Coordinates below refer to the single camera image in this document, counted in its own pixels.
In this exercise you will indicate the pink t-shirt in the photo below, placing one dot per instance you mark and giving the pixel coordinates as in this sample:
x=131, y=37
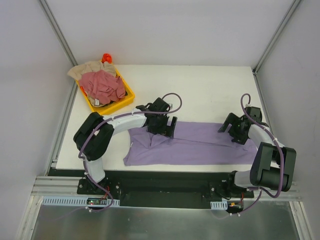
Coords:
x=102, y=88

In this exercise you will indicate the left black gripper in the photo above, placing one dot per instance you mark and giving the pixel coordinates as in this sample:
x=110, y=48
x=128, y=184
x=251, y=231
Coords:
x=164, y=126

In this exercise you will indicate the yellow plastic tray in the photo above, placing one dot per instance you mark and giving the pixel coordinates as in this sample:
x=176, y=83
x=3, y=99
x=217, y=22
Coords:
x=106, y=110

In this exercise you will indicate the orange red cloth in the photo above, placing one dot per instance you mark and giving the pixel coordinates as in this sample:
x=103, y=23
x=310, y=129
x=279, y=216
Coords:
x=107, y=58

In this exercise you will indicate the right white cable duct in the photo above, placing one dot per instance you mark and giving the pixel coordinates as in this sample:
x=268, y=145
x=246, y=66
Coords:
x=219, y=205

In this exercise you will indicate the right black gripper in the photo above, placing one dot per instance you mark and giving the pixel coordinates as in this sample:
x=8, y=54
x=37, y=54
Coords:
x=233, y=125

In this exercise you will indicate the left white cable duct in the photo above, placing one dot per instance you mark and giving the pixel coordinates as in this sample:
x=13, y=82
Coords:
x=68, y=201

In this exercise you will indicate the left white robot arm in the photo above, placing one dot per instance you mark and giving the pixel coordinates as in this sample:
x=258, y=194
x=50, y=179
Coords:
x=93, y=137

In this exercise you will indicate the purple t-shirt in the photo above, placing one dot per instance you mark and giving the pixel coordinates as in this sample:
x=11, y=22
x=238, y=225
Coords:
x=193, y=143

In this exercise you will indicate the beige t-shirt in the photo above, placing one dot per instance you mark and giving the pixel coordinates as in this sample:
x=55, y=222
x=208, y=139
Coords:
x=77, y=71

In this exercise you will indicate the white cable duct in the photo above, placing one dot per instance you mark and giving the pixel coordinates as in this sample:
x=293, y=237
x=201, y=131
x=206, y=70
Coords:
x=219, y=205
x=68, y=201

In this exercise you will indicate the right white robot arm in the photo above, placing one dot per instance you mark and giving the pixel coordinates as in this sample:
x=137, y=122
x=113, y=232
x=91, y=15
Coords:
x=273, y=166

